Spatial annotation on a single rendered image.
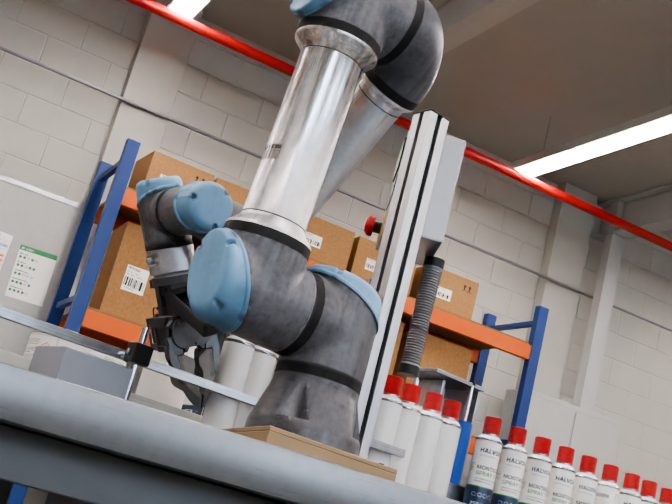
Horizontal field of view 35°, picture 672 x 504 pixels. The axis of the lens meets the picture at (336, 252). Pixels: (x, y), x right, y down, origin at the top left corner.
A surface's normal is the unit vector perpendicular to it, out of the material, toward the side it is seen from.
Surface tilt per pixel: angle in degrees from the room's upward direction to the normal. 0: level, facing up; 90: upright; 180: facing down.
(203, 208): 91
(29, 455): 90
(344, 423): 71
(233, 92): 90
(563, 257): 90
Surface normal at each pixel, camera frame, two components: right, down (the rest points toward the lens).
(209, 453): 0.45, -0.14
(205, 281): -0.80, -0.26
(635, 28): -0.25, 0.93
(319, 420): 0.36, -0.50
